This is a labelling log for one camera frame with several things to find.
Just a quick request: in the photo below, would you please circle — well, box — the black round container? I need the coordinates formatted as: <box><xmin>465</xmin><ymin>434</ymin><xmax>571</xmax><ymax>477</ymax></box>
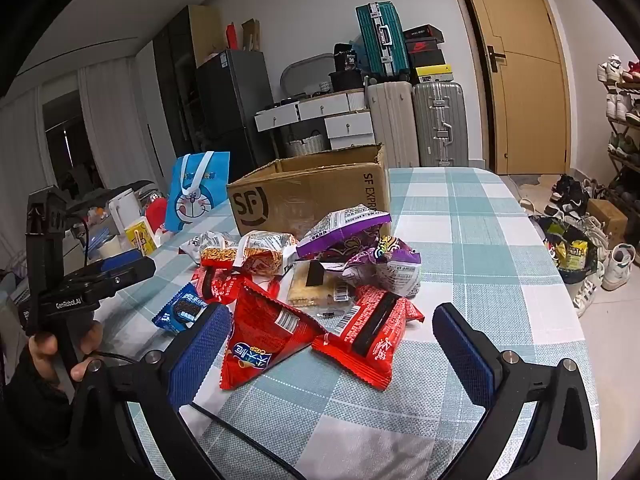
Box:
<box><xmin>327</xmin><ymin>70</ymin><xmax>364</xmax><ymax>92</ymax></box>

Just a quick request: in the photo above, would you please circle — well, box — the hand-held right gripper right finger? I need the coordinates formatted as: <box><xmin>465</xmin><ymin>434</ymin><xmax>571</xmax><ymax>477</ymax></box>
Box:
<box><xmin>431</xmin><ymin>302</ymin><xmax>601</xmax><ymax>480</ymax></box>

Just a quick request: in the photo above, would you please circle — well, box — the shoe rack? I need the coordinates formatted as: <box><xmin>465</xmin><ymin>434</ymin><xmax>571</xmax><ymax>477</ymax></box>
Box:
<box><xmin>597</xmin><ymin>55</ymin><xmax>640</xmax><ymax>241</ymax></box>

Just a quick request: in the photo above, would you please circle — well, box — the white drawer unit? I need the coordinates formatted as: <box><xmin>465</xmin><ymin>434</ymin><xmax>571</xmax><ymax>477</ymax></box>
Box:
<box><xmin>255</xmin><ymin>91</ymin><xmax>376</xmax><ymax>151</ymax></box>

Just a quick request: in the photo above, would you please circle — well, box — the clear cracker packet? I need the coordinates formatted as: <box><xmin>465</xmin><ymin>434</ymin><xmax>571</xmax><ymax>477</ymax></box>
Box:
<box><xmin>287</xmin><ymin>260</ymin><xmax>353</xmax><ymax>317</ymax></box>

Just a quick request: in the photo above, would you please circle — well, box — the pile of shoes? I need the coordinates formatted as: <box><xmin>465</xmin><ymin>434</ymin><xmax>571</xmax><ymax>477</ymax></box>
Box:
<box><xmin>520</xmin><ymin>174</ymin><xmax>638</xmax><ymax>318</ymax></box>

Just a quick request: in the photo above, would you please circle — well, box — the checked teal white tablecloth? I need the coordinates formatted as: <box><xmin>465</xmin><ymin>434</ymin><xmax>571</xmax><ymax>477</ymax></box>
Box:
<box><xmin>90</xmin><ymin>166</ymin><xmax>601</xmax><ymax>480</ymax></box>

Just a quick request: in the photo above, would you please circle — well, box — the blue cookie packet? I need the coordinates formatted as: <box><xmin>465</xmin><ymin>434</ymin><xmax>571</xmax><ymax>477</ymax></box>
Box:
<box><xmin>151</xmin><ymin>282</ymin><xmax>211</xmax><ymax>333</ymax></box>

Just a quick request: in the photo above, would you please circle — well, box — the dark grey fridge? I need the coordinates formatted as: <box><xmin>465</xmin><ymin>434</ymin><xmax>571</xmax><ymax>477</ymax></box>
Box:
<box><xmin>196</xmin><ymin>50</ymin><xmax>281</xmax><ymax>181</ymax></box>

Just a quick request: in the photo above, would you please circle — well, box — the black printed box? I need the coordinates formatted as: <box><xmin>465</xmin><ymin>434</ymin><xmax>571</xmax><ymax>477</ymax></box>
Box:
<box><xmin>334</xmin><ymin>42</ymin><xmax>362</xmax><ymax>73</ymax></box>

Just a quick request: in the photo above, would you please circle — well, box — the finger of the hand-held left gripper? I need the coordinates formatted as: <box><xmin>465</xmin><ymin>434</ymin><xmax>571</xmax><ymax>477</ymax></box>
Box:
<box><xmin>100</xmin><ymin>258</ymin><xmax>157</xmax><ymax>295</ymax></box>
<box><xmin>90</xmin><ymin>251</ymin><xmax>146</xmax><ymax>273</ymax></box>

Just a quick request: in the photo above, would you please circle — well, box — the white woven basket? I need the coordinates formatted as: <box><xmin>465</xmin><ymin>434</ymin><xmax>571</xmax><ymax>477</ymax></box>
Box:
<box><xmin>285</xmin><ymin>130</ymin><xmax>329</xmax><ymax>158</ymax></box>

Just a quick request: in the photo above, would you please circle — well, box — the purple white snack packet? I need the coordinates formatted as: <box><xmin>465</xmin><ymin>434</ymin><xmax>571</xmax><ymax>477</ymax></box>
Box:
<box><xmin>342</xmin><ymin>235</ymin><xmax>423</xmax><ymax>301</ymax></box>
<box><xmin>296</xmin><ymin>204</ymin><xmax>392</xmax><ymax>263</ymax></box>

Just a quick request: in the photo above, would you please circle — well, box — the small brown cardboard box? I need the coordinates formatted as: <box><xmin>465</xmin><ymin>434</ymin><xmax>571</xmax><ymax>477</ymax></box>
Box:
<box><xmin>586</xmin><ymin>199</ymin><xmax>628</xmax><ymax>237</ymax></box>

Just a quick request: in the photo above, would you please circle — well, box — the teal suitcase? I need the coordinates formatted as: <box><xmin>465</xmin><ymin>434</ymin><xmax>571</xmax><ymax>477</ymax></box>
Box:
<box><xmin>356</xmin><ymin>2</ymin><xmax>412</xmax><ymax>81</ymax></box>

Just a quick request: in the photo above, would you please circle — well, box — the yellow black shoe box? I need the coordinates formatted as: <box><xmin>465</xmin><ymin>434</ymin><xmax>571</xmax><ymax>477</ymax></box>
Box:
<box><xmin>415</xmin><ymin>63</ymin><xmax>455</xmax><ymax>84</ymax></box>

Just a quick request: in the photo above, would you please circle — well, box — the white curtain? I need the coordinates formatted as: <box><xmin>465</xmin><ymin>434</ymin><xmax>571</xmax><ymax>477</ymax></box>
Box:
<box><xmin>77</xmin><ymin>57</ymin><xmax>173</xmax><ymax>191</ymax></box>

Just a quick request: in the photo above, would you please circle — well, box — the grey plastic tub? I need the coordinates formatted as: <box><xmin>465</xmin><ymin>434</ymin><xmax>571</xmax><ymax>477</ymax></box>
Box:
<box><xmin>280</xmin><ymin>54</ymin><xmax>341</xmax><ymax>99</ymax></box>

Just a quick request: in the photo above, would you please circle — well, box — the large tan cardboard box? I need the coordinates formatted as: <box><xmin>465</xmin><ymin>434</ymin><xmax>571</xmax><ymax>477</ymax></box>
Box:
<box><xmin>189</xmin><ymin>5</ymin><xmax>224</xmax><ymax>68</ymax></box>

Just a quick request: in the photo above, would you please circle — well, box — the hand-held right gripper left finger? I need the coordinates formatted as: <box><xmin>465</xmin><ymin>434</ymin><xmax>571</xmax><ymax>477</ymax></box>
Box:
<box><xmin>65</xmin><ymin>302</ymin><xmax>234</xmax><ymax>480</ymax></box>

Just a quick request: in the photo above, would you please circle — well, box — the small red snack packet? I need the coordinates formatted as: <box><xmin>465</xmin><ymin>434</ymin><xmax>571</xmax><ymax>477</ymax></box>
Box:
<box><xmin>192</xmin><ymin>266</ymin><xmax>281</xmax><ymax>306</ymax></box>

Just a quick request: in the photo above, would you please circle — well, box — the white kettle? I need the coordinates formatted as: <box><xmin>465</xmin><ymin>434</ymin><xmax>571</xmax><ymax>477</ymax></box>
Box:
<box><xmin>107</xmin><ymin>187</ymin><xmax>144</xmax><ymax>231</ymax></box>

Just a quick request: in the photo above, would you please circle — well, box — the beige suitcase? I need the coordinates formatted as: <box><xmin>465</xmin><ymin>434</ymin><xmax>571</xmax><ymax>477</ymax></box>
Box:
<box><xmin>366</xmin><ymin>80</ymin><xmax>421</xmax><ymax>168</ymax></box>

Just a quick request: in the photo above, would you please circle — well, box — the person's left hand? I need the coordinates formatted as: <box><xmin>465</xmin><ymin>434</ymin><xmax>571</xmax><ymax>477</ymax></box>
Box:
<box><xmin>28</xmin><ymin>321</ymin><xmax>104</xmax><ymax>384</ymax></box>

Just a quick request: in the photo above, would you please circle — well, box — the wooden door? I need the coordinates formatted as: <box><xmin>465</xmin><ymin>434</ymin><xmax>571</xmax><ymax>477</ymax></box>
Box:
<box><xmin>452</xmin><ymin>0</ymin><xmax>571</xmax><ymax>175</ymax></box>

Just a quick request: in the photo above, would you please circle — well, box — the orange noodle snack packet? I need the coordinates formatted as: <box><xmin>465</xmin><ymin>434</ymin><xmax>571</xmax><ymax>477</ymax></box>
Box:
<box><xmin>236</xmin><ymin>230</ymin><xmax>299</xmax><ymax>277</ymax></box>
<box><xmin>179</xmin><ymin>231</ymin><xmax>241</xmax><ymax>267</ymax></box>

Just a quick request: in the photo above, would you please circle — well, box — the red plush toy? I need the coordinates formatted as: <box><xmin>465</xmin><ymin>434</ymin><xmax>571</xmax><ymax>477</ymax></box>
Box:
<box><xmin>145</xmin><ymin>197</ymin><xmax>169</xmax><ymax>233</ymax></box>

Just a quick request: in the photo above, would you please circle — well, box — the thin black cable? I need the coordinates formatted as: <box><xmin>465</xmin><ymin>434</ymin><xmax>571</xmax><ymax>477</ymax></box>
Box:
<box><xmin>70</xmin><ymin>212</ymin><xmax>92</xmax><ymax>267</ymax></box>

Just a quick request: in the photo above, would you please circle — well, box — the dark tall cabinet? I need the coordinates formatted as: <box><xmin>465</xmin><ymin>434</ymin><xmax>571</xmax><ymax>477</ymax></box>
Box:
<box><xmin>152</xmin><ymin>5</ymin><xmax>201</xmax><ymax>161</ymax></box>

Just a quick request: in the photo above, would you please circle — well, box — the silver suitcase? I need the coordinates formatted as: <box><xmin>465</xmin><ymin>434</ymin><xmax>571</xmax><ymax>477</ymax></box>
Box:
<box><xmin>412</xmin><ymin>81</ymin><xmax>469</xmax><ymax>168</ymax></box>

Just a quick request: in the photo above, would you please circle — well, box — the person's left forearm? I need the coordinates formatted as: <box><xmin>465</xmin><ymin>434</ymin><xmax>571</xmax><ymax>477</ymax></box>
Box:
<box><xmin>0</xmin><ymin>350</ymin><xmax>81</xmax><ymax>480</ymax></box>

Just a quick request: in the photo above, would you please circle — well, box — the blue cartoon tote bag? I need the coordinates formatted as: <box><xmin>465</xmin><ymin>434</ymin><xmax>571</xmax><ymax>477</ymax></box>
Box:
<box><xmin>164</xmin><ymin>151</ymin><xmax>232</xmax><ymax>233</ymax></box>

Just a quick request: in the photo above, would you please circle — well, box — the black trash bin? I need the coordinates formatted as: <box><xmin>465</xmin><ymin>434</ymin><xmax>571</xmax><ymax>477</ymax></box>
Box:
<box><xmin>532</xmin><ymin>215</ymin><xmax>606</xmax><ymax>286</ymax></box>

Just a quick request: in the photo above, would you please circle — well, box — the red black-striped snack packet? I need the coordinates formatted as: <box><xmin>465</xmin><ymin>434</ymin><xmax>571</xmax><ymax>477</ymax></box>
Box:
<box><xmin>311</xmin><ymin>285</ymin><xmax>426</xmax><ymax>392</ymax></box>

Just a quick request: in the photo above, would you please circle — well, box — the brown paper bag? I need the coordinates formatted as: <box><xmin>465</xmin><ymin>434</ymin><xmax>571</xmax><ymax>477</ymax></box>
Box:
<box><xmin>241</xmin><ymin>18</ymin><xmax>262</xmax><ymax>52</ymax></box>

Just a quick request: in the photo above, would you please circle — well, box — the red triangular snack packet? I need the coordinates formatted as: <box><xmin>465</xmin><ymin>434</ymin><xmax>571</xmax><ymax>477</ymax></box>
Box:
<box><xmin>220</xmin><ymin>280</ymin><xmax>328</xmax><ymax>392</ymax></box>

